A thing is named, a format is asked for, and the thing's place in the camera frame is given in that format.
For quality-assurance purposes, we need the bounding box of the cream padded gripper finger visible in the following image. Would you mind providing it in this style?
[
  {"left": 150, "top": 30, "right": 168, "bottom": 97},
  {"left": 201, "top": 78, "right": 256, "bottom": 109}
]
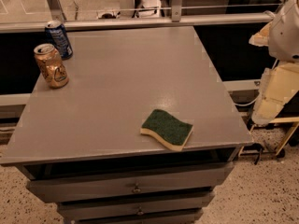
[{"left": 249, "top": 21, "right": 299, "bottom": 125}]

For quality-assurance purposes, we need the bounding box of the green and yellow sponge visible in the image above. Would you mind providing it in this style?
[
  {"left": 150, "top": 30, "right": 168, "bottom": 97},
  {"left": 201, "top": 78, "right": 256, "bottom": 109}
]
[{"left": 140, "top": 109, "right": 193, "bottom": 151}]

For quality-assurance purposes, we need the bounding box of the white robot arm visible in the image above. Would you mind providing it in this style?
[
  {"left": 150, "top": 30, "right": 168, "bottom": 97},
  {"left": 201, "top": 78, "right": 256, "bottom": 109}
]
[{"left": 249, "top": 0, "right": 299, "bottom": 125}]

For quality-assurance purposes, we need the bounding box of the blue soda can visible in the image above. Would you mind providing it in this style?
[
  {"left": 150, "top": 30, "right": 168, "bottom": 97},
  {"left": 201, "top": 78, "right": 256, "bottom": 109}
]
[{"left": 45, "top": 21, "right": 73, "bottom": 60}]

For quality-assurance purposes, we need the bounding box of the crushed orange soda can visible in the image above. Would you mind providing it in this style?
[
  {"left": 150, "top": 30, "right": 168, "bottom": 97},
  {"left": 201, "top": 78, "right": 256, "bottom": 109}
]
[{"left": 34, "top": 43, "right": 69, "bottom": 89}]

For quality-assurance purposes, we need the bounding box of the top grey drawer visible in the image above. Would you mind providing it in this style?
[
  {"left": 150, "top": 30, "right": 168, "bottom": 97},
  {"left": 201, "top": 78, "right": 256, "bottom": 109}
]
[{"left": 27, "top": 162, "right": 234, "bottom": 203}]

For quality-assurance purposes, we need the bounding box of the grey drawer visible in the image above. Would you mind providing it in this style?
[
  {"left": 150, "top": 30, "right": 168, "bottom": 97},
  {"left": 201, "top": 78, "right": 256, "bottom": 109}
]
[
  {"left": 27, "top": 162, "right": 234, "bottom": 203},
  {"left": 58, "top": 189, "right": 214, "bottom": 220},
  {"left": 75, "top": 208, "right": 203, "bottom": 224}
]

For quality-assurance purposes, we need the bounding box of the grey drawer cabinet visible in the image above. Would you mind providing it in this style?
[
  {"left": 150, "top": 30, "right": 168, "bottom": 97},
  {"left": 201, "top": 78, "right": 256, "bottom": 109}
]
[{"left": 0, "top": 26, "right": 254, "bottom": 224}]

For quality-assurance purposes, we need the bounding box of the bottom grey drawer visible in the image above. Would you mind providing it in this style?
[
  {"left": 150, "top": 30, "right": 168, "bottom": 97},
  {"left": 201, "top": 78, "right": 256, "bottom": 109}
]
[{"left": 75, "top": 208, "right": 203, "bottom": 224}]

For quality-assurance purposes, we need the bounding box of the middle grey drawer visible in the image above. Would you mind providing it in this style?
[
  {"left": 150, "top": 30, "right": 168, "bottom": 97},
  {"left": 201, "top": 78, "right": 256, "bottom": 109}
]
[{"left": 58, "top": 189, "right": 214, "bottom": 220}]

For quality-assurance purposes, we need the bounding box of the yellow metal frame stand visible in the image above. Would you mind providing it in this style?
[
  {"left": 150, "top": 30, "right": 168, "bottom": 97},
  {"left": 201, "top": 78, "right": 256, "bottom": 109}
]
[{"left": 238, "top": 117, "right": 299, "bottom": 162}]

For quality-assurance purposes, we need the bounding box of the metal guard rail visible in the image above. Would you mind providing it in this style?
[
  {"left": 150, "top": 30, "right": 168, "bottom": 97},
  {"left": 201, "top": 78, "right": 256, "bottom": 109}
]
[{"left": 0, "top": 0, "right": 287, "bottom": 33}]

